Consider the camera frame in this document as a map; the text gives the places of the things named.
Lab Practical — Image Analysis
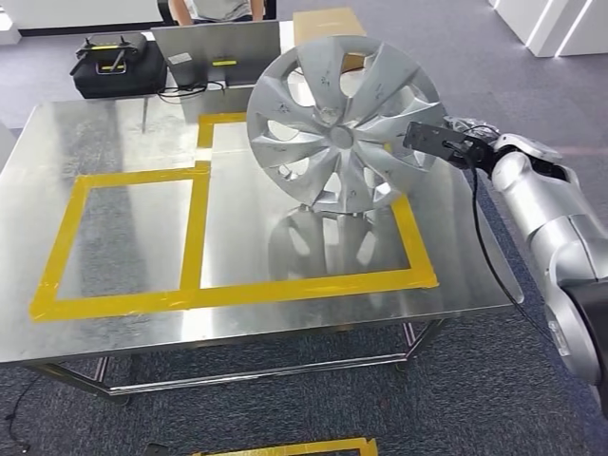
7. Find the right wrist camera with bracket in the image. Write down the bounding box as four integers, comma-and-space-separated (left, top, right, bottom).
402, 121, 495, 174

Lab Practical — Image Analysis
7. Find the grey metal panel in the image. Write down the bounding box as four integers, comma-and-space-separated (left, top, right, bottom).
152, 20, 282, 89

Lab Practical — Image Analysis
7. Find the black floor cable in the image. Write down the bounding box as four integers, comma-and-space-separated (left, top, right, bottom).
5, 374, 45, 454

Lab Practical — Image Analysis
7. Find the person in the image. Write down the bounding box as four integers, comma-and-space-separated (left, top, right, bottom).
168, 0, 265, 27

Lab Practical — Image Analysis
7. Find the silver plastic wheel hubcap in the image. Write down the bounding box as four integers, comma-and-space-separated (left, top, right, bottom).
246, 34, 447, 216

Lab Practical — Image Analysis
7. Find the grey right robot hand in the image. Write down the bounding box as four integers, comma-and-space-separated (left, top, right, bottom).
444, 115, 499, 152

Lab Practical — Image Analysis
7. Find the black carrying case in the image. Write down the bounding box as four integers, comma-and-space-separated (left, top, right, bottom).
73, 38, 167, 100

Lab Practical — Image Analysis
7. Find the stainless steel workbench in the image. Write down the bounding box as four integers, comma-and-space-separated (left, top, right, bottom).
0, 87, 526, 404

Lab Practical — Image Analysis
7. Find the brown cardboard box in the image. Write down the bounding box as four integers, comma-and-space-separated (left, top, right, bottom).
293, 7, 368, 71

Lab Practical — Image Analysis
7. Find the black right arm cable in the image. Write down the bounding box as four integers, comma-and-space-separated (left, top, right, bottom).
468, 164, 557, 344

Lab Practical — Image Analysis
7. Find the black desktop cable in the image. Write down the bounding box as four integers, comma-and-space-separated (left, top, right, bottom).
156, 80, 226, 105

